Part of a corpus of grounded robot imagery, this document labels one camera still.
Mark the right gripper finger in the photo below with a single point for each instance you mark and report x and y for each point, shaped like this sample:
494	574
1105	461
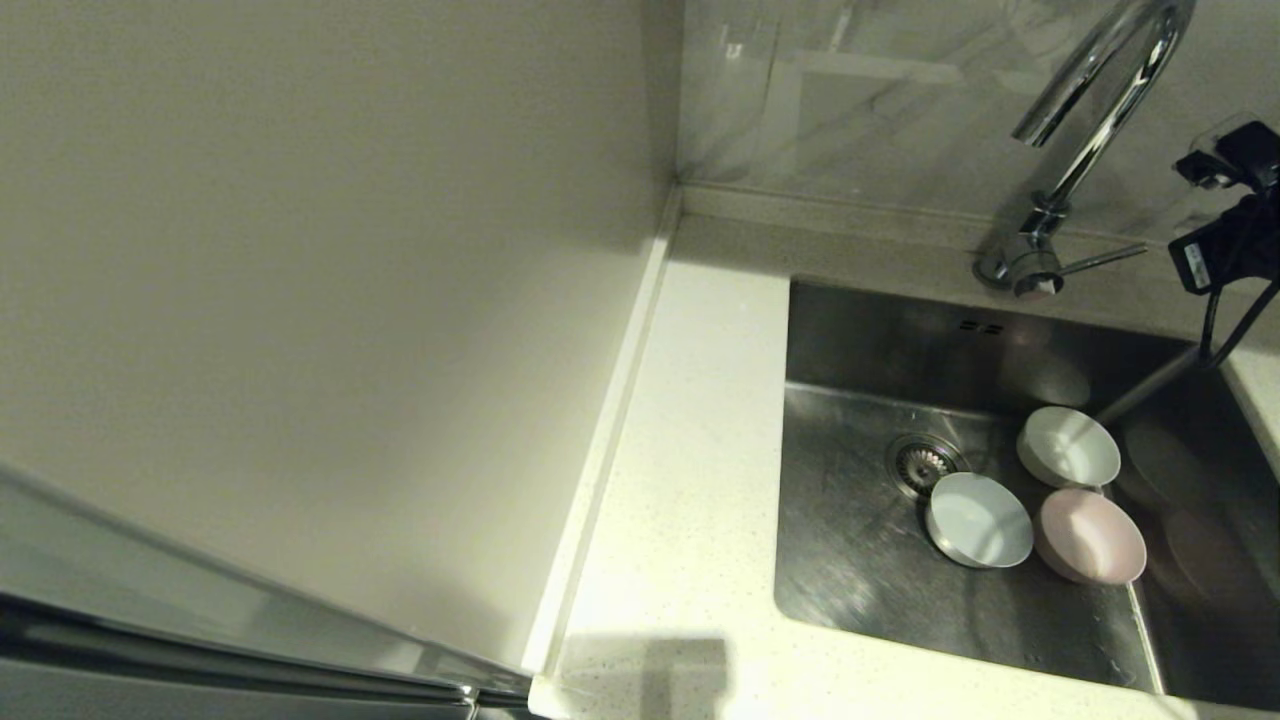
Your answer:
1208	172
1228	138

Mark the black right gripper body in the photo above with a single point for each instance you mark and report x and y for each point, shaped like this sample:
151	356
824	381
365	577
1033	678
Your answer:
1262	200

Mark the white ceramic bowl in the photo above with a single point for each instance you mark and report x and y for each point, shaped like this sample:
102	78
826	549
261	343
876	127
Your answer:
1070	450

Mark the pink ceramic bowl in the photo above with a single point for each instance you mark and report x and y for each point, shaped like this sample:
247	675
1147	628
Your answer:
1090	535

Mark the pale blue ceramic bowl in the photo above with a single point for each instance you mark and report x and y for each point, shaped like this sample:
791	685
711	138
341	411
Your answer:
980	520

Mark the stainless steel kitchen sink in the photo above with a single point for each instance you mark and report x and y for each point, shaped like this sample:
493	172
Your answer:
850	560

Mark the chrome gooseneck faucet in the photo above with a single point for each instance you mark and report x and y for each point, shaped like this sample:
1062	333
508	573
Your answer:
1028	255

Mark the round metal drain strainer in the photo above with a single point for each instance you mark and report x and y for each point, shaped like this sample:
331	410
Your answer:
915	462

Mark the glossy grey appliance panel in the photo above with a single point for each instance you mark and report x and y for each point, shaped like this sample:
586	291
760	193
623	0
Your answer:
200	600

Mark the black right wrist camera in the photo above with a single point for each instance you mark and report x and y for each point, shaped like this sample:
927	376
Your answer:
1200	260

